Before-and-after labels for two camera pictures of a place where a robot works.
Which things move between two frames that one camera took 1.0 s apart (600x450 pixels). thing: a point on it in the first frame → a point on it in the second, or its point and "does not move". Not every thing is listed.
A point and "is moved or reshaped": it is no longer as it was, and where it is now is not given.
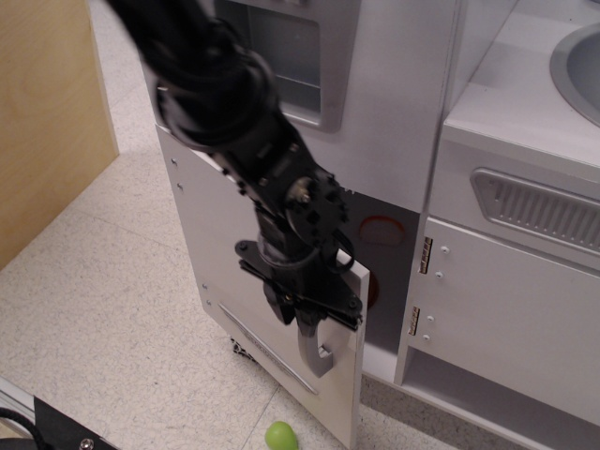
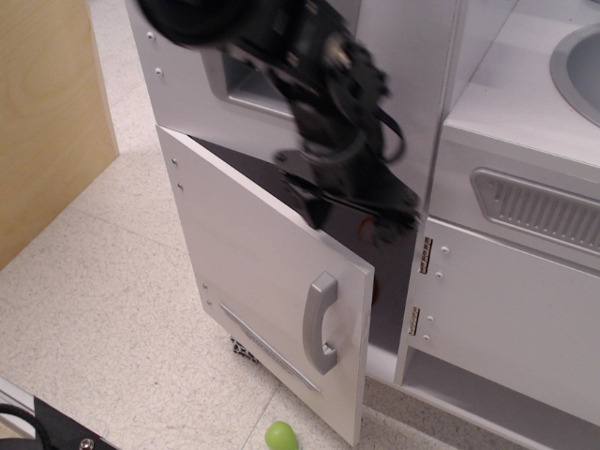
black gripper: (318, 286) → (344, 167)
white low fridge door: (217, 217) does not move
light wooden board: (57, 130) does not move
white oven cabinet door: (513, 317) does not move
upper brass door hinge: (427, 247) does not move
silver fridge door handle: (317, 357) is moved or reshaped
